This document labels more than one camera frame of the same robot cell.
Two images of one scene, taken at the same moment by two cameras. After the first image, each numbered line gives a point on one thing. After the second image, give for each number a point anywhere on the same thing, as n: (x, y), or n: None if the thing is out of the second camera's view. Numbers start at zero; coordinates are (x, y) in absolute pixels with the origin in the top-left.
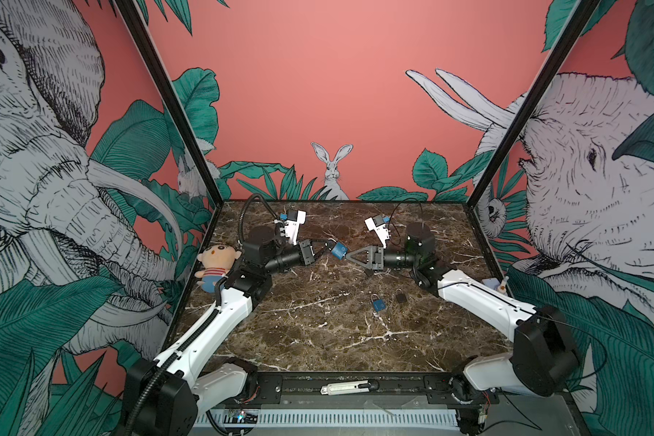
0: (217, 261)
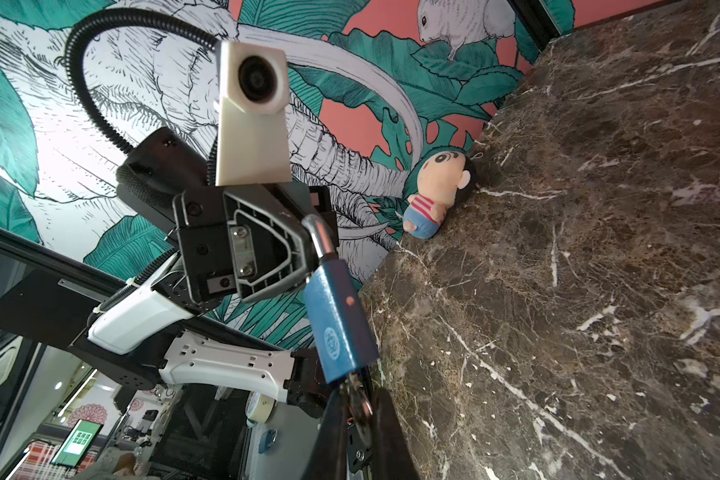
0: (444, 180)
